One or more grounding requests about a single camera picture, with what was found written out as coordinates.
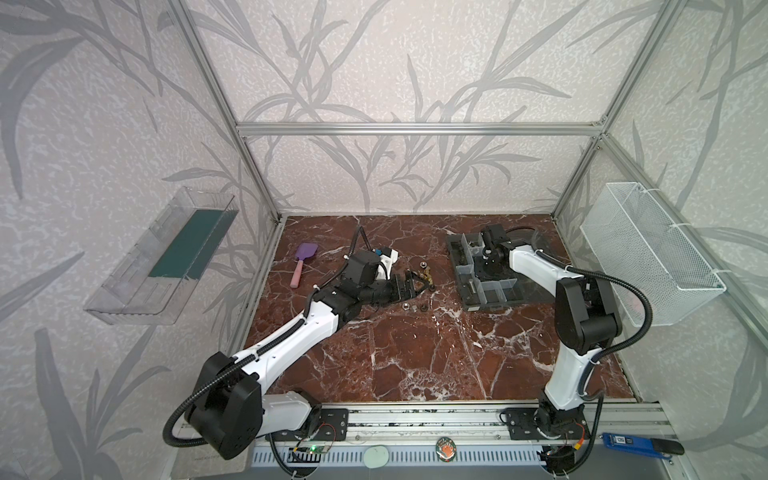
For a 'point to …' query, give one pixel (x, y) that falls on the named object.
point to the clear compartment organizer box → (474, 288)
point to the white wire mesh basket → (635, 240)
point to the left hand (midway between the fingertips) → (422, 282)
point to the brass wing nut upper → (426, 274)
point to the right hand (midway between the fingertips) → (483, 264)
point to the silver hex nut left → (406, 306)
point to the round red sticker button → (445, 449)
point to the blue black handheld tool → (637, 445)
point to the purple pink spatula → (304, 251)
